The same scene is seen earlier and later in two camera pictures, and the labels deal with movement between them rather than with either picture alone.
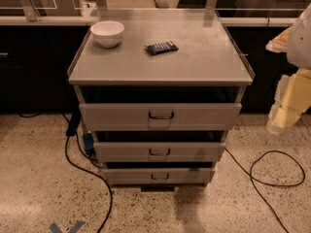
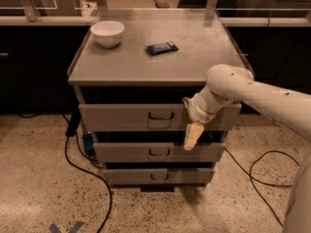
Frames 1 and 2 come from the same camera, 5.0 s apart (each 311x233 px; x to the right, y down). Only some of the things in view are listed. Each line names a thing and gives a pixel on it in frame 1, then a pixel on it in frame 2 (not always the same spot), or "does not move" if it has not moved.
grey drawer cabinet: x=159 y=91 does not move
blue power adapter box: x=88 y=140 does not move
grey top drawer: x=156 y=116 does not move
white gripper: x=300 y=46 to x=196 y=113
